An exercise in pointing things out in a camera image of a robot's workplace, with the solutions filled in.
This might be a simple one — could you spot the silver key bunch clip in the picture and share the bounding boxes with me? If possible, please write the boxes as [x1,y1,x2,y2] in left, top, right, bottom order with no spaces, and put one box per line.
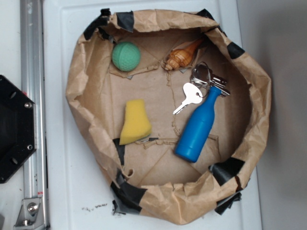
[190,62,230,97]

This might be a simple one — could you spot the metal corner bracket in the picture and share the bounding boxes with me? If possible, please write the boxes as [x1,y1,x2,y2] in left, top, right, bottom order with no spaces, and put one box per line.
[13,197,46,230]

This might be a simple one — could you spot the green foam ball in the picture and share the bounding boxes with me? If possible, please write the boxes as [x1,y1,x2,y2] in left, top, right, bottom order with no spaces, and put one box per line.
[112,42,141,72]

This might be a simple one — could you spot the brown conch seashell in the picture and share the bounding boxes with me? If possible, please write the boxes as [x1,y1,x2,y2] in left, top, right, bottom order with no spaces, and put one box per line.
[164,38,204,71]

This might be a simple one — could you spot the brown paper bag bin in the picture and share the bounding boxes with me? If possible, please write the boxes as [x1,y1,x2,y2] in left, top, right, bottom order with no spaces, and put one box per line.
[66,9,272,225]

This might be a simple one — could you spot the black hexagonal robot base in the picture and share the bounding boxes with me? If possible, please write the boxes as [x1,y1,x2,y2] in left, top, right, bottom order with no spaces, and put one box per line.
[0,75,36,184]

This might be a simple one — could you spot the aluminium extrusion rail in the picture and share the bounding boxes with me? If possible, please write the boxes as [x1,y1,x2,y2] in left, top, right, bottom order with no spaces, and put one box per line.
[20,0,50,230]

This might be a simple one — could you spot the silver key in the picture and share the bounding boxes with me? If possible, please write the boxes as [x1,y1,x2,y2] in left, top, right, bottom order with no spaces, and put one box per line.
[173,83,203,115]

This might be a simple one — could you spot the yellow sponge green underside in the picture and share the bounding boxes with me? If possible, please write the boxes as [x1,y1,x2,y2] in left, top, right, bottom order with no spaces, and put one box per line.
[119,99,152,145]

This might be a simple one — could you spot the blue plastic bottle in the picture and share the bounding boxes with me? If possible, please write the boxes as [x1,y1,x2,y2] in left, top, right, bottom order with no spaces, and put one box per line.
[175,86,222,163]

